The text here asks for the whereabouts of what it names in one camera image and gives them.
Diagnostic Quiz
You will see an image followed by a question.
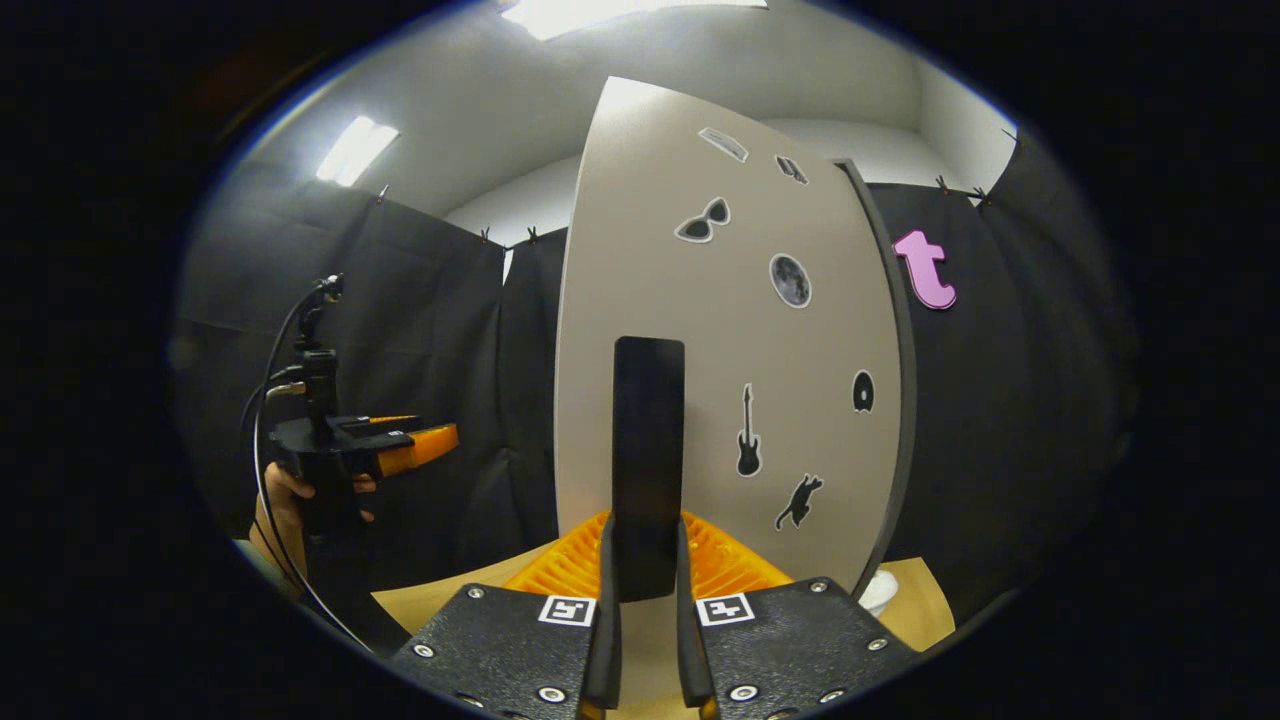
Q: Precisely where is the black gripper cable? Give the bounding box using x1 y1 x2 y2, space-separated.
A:
240 280 376 653

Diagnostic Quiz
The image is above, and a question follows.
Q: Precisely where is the black backdrop cloth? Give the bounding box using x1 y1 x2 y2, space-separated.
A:
175 130 1141 626

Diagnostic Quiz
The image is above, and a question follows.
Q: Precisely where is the large ceiling light panel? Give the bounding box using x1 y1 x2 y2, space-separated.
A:
500 0 771 43

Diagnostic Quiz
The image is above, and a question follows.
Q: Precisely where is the beige cabinet door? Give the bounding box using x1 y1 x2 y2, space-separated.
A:
553 77 904 711

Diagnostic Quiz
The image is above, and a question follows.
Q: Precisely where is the dark grey cabinet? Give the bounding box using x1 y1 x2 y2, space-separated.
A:
833 157 919 601

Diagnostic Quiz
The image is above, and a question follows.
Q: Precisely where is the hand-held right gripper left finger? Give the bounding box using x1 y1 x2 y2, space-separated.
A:
388 512 623 720

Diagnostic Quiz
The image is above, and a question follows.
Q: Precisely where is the white round container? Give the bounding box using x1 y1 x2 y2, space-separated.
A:
858 570 901 616

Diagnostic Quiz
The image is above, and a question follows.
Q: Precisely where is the small ceiling light panel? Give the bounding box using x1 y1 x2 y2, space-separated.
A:
315 115 401 188

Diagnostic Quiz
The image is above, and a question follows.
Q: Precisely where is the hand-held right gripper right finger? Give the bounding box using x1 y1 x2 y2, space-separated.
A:
676 512 921 720

